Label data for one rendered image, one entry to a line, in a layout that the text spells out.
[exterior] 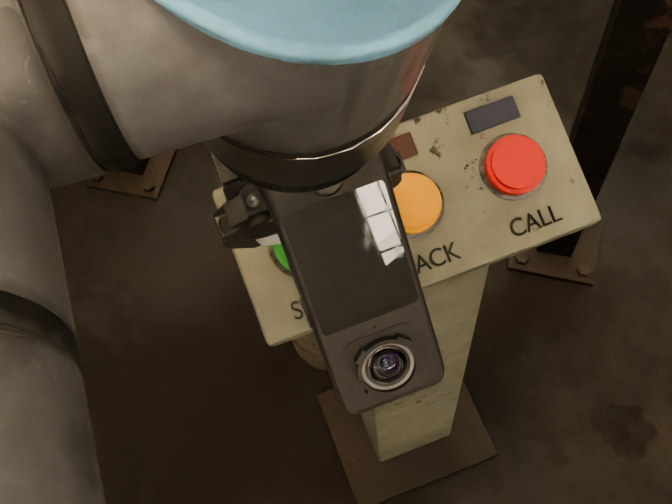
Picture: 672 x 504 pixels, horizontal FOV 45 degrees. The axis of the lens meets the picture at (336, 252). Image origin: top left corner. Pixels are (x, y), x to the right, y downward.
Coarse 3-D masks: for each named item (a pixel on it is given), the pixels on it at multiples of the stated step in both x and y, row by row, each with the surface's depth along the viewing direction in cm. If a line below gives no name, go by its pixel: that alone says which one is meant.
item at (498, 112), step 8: (512, 96) 55; (488, 104) 55; (496, 104) 55; (504, 104) 55; (512, 104) 55; (464, 112) 55; (472, 112) 55; (480, 112) 55; (488, 112) 55; (496, 112) 55; (504, 112) 55; (512, 112) 55; (472, 120) 55; (480, 120) 55; (488, 120) 55; (496, 120) 55; (504, 120) 55; (472, 128) 55; (480, 128) 55; (488, 128) 55
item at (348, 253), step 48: (336, 192) 30; (384, 192) 30; (288, 240) 30; (336, 240) 30; (384, 240) 31; (336, 288) 31; (384, 288) 31; (336, 336) 32; (384, 336) 32; (432, 336) 33; (336, 384) 33; (384, 384) 33; (432, 384) 34
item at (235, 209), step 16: (224, 176) 33; (240, 176) 28; (224, 192) 36; (240, 192) 33; (256, 192) 33; (288, 192) 28; (224, 208) 34; (240, 208) 34; (256, 208) 33; (240, 224) 34; (256, 224) 34; (272, 224) 35
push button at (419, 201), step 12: (408, 180) 53; (420, 180) 53; (396, 192) 53; (408, 192) 53; (420, 192) 53; (432, 192) 53; (408, 204) 53; (420, 204) 53; (432, 204) 53; (408, 216) 53; (420, 216) 53; (432, 216) 53; (408, 228) 53; (420, 228) 53
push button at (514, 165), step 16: (496, 144) 54; (512, 144) 54; (528, 144) 54; (496, 160) 54; (512, 160) 54; (528, 160) 54; (544, 160) 54; (496, 176) 54; (512, 176) 54; (528, 176) 54; (512, 192) 54
